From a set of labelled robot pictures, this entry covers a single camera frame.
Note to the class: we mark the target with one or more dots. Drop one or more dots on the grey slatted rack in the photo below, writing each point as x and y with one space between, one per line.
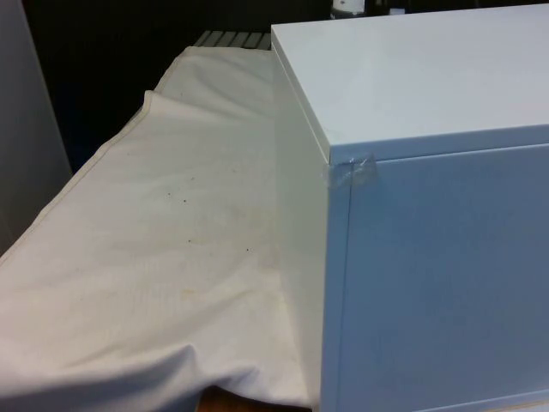
231 39

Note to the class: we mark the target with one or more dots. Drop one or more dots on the clear tape piece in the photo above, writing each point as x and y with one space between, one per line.
358 172

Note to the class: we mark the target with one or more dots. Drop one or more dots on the white chest of drawers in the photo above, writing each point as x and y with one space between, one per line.
429 214

